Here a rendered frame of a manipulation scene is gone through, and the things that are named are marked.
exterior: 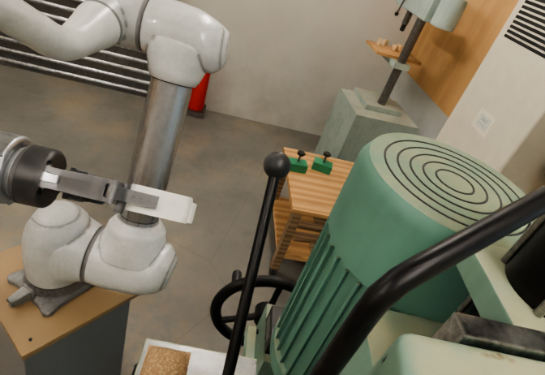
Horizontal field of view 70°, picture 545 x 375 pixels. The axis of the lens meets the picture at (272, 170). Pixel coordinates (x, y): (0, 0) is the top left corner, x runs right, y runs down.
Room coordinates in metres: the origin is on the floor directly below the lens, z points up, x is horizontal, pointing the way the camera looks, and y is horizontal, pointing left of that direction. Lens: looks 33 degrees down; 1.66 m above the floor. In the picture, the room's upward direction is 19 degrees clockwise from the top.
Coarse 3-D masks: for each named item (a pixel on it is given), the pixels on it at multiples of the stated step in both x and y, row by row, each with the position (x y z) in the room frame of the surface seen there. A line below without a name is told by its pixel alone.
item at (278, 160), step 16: (272, 160) 0.40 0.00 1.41; (288, 160) 0.41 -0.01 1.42; (272, 176) 0.40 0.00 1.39; (272, 192) 0.39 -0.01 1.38; (272, 208) 0.38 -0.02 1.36; (256, 240) 0.35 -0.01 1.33; (256, 256) 0.33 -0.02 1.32; (256, 272) 0.32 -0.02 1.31; (240, 304) 0.30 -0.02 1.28; (240, 320) 0.29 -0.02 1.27; (240, 336) 0.27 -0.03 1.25; (224, 368) 0.25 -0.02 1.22
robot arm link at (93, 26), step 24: (0, 0) 0.47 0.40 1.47; (0, 24) 0.48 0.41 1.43; (24, 24) 0.51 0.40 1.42; (48, 24) 0.57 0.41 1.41; (72, 24) 0.69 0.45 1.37; (96, 24) 0.74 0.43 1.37; (120, 24) 0.81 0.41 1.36; (48, 48) 0.58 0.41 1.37; (72, 48) 0.64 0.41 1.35; (96, 48) 0.72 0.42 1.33
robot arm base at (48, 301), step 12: (12, 276) 0.64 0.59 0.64; (24, 276) 0.63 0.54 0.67; (24, 288) 0.60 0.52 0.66; (36, 288) 0.61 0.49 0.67; (60, 288) 0.63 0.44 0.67; (72, 288) 0.65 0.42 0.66; (84, 288) 0.68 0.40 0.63; (12, 300) 0.56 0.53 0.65; (24, 300) 0.58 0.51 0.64; (36, 300) 0.59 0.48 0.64; (48, 300) 0.60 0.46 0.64; (60, 300) 0.62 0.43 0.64; (48, 312) 0.57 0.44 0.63
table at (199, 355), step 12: (252, 336) 0.55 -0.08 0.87; (144, 348) 0.42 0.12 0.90; (180, 348) 0.45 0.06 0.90; (192, 348) 0.45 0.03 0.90; (252, 348) 0.52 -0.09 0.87; (192, 360) 0.43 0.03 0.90; (204, 360) 0.44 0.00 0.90; (216, 360) 0.45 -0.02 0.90; (240, 360) 0.46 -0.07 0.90; (252, 360) 0.47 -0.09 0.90; (192, 372) 0.41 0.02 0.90; (204, 372) 0.42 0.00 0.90; (216, 372) 0.42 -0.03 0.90; (240, 372) 0.44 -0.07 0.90; (252, 372) 0.45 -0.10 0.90
